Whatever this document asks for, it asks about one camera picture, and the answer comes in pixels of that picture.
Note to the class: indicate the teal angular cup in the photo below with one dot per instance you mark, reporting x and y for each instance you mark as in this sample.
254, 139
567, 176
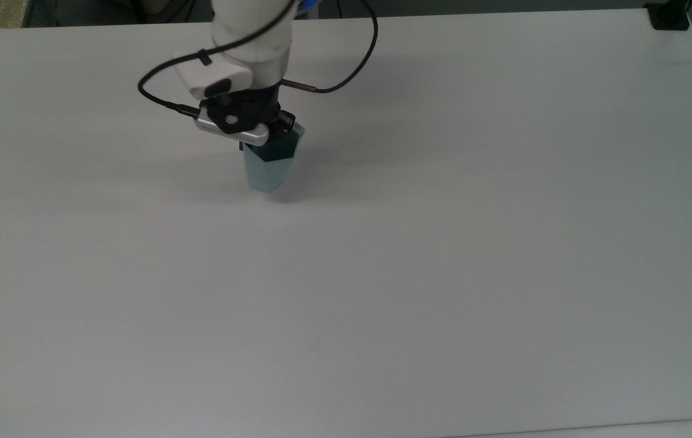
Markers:
269, 167

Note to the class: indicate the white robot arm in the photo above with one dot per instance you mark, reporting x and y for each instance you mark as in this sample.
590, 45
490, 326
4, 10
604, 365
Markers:
248, 42

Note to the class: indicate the silver camera bar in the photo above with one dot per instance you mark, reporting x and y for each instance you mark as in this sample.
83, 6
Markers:
230, 129

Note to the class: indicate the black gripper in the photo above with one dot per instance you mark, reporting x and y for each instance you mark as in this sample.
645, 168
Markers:
248, 106

